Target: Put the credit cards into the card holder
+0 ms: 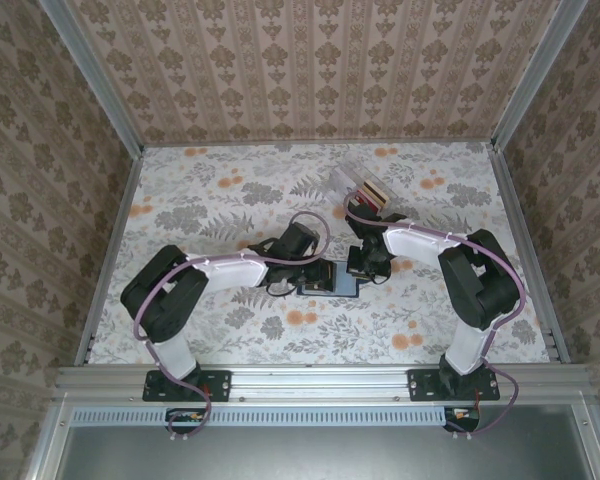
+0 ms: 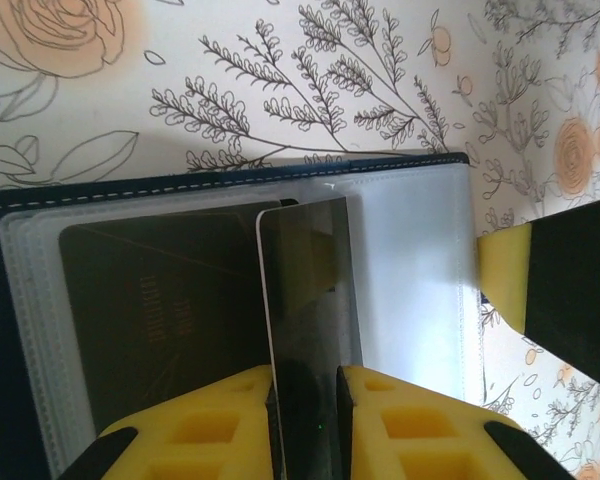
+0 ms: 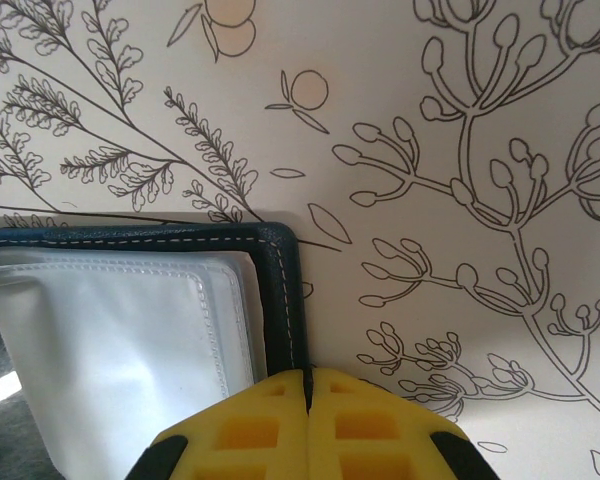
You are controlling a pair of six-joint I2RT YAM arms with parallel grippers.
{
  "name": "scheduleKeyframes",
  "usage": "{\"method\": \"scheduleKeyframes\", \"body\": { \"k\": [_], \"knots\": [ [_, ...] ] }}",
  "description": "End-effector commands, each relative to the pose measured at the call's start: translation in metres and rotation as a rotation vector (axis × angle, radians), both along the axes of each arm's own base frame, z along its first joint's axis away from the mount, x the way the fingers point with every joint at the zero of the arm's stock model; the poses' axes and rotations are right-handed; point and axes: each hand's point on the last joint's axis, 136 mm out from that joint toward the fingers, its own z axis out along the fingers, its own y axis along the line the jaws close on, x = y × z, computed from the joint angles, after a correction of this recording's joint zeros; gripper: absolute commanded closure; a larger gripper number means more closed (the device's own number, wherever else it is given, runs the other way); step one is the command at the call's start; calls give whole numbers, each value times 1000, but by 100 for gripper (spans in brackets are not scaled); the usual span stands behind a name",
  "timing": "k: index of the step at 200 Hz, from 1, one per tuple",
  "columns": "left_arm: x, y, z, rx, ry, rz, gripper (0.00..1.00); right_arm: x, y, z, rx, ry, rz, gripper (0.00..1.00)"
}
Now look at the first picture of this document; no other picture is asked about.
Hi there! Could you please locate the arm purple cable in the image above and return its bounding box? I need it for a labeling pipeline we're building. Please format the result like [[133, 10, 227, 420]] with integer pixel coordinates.
[[133, 212, 331, 444], [343, 188, 527, 441]]

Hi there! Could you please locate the navy blue card holder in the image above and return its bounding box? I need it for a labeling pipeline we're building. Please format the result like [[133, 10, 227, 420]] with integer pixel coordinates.
[[297, 259, 361, 300]]

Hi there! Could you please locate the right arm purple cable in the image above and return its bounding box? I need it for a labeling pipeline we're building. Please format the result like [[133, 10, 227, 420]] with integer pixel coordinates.
[[343, 188, 527, 441]]

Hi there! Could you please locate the grey metal panel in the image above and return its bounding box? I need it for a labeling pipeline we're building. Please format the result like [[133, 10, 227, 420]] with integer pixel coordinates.
[[27, 402, 600, 480]]

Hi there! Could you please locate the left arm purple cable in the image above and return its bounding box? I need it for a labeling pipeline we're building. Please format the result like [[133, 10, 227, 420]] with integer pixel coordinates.
[[133, 212, 331, 444]]

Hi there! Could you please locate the aluminium side rail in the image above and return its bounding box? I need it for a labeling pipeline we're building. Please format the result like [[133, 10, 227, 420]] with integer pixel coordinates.
[[73, 145, 146, 365], [487, 142, 572, 365]]

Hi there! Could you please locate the black cable port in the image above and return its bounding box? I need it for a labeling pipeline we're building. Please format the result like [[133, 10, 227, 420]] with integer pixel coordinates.
[[442, 407, 481, 434], [164, 407, 207, 435]]

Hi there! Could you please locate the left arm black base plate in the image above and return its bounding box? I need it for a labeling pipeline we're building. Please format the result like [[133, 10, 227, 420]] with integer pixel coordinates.
[[142, 368, 231, 402]]

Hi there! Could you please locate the clear acrylic card organizer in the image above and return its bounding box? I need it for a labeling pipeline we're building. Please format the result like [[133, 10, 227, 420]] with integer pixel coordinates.
[[327, 159, 401, 221]]

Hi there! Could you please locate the slotted grey cable duct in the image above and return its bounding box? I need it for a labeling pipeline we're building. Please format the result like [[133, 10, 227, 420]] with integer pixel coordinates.
[[72, 405, 451, 427]]

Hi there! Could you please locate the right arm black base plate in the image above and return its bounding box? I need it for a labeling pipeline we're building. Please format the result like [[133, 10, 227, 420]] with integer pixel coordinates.
[[408, 368, 501, 402]]

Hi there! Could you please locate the aluminium corner post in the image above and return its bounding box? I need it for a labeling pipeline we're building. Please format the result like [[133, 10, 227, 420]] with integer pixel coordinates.
[[37, 0, 146, 154], [489, 0, 591, 151]]

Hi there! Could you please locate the aluminium cross rail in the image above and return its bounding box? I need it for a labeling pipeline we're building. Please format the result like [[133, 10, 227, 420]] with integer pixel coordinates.
[[54, 364, 591, 401]]

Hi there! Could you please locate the gold card stack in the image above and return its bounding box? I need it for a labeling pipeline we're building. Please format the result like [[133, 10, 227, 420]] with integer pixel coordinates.
[[367, 182, 390, 211]]

